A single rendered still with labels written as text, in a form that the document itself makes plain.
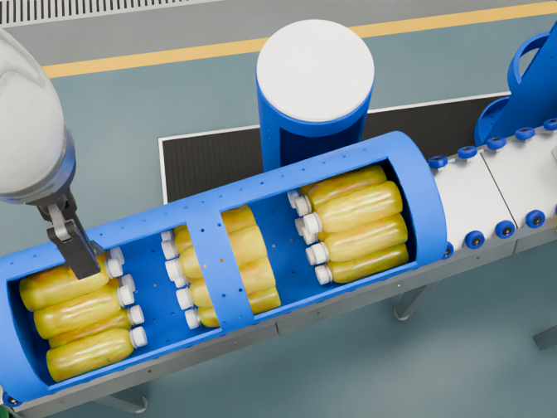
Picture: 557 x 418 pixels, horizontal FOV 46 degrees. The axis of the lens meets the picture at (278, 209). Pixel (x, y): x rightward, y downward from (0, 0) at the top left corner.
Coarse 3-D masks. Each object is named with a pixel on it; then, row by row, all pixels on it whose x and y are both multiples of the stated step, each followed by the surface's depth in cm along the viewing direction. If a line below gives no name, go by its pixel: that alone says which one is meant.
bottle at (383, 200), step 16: (352, 192) 131; (368, 192) 130; (384, 192) 129; (320, 208) 130; (336, 208) 128; (352, 208) 128; (368, 208) 129; (384, 208) 129; (400, 208) 130; (320, 224) 129; (336, 224) 128; (352, 224) 129
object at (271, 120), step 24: (264, 96) 155; (264, 120) 166; (288, 120) 154; (336, 120) 153; (360, 120) 182; (264, 144) 181; (288, 144) 222; (312, 144) 225; (336, 144) 217; (264, 168) 200
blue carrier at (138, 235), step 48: (384, 144) 130; (240, 192) 127; (432, 192) 124; (96, 240) 124; (144, 240) 143; (192, 240) 121; (288, 240) 149; (432, 240) 127; (0, 288) 119; (144, 288) 146; (240, 288) 121; (288, 288) 144; (336, 288) 130; (0, 336) 116; (192, 336) 136; (0, 384) 119; (48, 384) 134
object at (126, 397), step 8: (120, 392) 195; (128, 392) 207; (136, 392) 219; (96, 400) 179; (104, 400) 184; (112, 400) 188; (120, 400) 193; (128, 400) 203; (136, 400) 215; (144, 400) 229; (120, 408) 208; (128, 408) 214; (136, 408) 219; (144, 408) 226
